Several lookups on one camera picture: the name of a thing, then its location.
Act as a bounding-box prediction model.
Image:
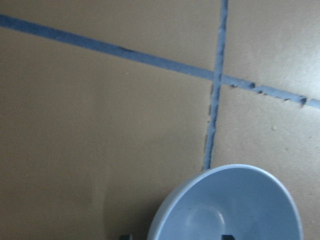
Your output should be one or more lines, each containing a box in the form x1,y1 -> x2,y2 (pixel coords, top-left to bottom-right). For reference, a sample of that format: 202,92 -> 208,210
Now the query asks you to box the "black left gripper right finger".
221,234 -> 234,240

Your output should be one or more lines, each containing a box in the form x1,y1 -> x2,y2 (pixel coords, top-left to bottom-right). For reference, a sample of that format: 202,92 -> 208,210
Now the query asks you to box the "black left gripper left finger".
118,234 -> 133,240

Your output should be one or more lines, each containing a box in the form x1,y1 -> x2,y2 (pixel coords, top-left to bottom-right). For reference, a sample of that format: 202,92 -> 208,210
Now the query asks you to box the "blue bowl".
147,164 -> 304,240

